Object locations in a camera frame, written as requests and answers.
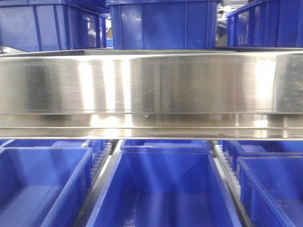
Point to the dark blue crate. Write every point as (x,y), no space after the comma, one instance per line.
(163,24)
(50,25)
(267,23)

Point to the dark blue bin lower right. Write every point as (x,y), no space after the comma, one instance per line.
(270,174)

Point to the dark blue bin lower left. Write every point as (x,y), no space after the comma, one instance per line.
(45,183)

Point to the dark blue crate top centre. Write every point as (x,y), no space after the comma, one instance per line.
(163,24)

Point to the dark blue bin lower centre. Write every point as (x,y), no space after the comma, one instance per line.
(164,183)

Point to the steel shelf front beam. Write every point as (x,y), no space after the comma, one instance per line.
(230,93)

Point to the dark blue bin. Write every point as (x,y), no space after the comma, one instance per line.
(45,183)
(270,174)
(164,183)

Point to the dark blue crate top left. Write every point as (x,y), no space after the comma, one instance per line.
(50,25)

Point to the dark blue crate top right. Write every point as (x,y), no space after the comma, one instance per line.
(267,23)

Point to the white roller track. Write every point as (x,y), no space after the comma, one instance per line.
(232,183)

